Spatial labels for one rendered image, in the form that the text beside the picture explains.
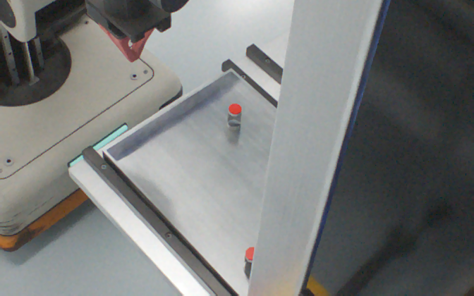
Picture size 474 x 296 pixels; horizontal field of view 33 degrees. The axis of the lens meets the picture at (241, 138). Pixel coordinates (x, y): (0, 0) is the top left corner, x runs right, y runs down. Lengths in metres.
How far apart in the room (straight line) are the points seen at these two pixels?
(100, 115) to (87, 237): 0.35
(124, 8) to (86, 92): 1.13
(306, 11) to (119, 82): 1.64
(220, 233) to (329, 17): 0.71
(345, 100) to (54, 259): 1.70
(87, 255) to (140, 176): 0.96
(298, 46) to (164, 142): 0.74
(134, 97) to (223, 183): 0.91
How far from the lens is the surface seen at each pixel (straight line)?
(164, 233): 1.16
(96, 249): 2.18
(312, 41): 0.53
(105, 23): 1.04
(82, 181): 1.24
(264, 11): 2.73
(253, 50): 1.38
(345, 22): 0.50
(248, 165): 1.25
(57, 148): 2.02
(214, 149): 1.26
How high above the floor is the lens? 1.91
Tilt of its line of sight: 54 degrees down
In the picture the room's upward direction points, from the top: 6 degrees clockwise
